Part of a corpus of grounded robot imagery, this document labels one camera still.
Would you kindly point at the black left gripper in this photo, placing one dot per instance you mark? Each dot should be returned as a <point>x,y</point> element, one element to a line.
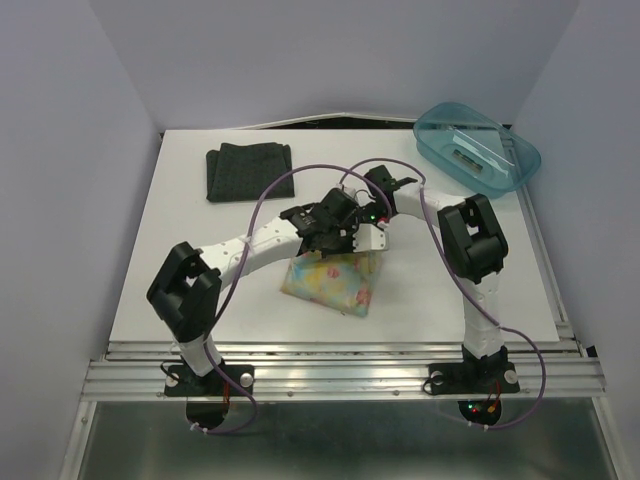
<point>349,225</point>

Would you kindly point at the pastel floral skirt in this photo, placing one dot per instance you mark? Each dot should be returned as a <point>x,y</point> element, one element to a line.
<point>343,282</point>

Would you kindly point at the dark dotted skirt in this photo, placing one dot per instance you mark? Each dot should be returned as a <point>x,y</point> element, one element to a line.
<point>237,173</point>

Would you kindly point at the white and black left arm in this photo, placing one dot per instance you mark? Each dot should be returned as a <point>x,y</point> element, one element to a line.
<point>185,292</point>

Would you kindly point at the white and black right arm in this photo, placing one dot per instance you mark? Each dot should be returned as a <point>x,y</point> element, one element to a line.
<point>473,247</point>

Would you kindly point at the teal plastic basket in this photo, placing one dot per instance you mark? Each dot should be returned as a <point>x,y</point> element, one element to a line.
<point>479,153</point>

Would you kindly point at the metal lower shelf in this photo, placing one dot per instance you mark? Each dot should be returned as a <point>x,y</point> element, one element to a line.
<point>342,440</point>

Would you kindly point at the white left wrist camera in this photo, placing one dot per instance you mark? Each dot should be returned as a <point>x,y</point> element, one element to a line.
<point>370,238</point>

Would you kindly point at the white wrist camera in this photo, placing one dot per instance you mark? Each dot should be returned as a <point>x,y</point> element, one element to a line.
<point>354,192</point>
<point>370,238</point>

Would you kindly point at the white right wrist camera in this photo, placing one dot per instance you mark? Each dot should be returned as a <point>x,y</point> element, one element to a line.
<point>354,192</point>

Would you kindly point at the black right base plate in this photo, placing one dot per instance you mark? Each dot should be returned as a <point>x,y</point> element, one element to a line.
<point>465,379</point>

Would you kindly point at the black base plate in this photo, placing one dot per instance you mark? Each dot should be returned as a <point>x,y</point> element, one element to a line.
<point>181,382</point>
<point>465,379</point>

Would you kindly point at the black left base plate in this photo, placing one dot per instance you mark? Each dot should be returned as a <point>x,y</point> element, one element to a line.
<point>181,382</point>

